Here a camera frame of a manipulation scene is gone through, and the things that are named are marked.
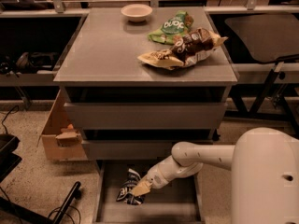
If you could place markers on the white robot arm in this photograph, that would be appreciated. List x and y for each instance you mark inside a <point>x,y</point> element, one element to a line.
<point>264,166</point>

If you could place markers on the black headphones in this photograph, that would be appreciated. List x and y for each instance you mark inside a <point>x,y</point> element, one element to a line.
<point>29,63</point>

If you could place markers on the white ceramic bowl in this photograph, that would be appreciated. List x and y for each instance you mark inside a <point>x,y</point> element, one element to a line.
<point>136,12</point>

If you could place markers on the brown and white chip bag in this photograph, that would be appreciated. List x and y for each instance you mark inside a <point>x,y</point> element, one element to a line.
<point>187,51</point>

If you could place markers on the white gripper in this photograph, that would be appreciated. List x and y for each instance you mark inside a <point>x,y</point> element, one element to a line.
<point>153,176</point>

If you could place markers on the open grey bottom drawer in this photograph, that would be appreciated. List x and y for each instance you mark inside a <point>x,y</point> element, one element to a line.
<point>176,203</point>

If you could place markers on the grey middle drawer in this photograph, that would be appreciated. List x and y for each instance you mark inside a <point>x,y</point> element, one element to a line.
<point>126,150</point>

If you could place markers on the grey drawer cabinet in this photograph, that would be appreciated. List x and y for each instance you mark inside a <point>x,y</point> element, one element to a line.
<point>102,68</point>

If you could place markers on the green chip bag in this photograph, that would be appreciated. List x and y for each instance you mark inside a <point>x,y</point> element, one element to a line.
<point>172,29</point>

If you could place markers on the black chair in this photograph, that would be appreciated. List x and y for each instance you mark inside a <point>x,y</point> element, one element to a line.
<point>270,39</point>

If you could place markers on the blue chip bag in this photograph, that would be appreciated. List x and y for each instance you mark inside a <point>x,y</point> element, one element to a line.
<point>125,192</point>

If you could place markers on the grey top drawer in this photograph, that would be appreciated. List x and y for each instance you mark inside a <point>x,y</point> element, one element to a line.
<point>146,116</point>

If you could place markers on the black stand with cables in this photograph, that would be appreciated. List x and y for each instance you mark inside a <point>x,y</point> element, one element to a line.
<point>16,187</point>

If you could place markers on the cardboard box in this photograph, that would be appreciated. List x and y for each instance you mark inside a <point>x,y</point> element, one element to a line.
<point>61,141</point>

